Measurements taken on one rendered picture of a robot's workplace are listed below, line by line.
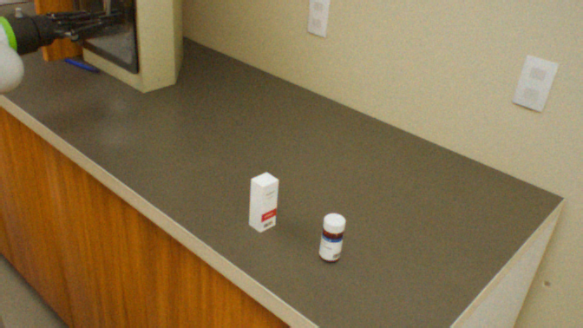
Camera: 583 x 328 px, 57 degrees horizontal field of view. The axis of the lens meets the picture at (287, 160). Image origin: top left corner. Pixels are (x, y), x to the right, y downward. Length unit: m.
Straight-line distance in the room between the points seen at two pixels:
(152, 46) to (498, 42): 0.89
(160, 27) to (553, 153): 1.05
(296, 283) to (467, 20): 0.76
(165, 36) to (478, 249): 0.99
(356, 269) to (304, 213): 0.18
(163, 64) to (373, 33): 0.59
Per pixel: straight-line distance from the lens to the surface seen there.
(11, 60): 1.26
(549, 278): 1.53
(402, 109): 1.52
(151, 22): 1.55
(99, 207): 1.42
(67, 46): 1.87
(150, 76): 1.59
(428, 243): 1.09
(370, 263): 1.01
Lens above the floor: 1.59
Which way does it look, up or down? 31 degrees down
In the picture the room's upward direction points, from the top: 5 degrees clockwise
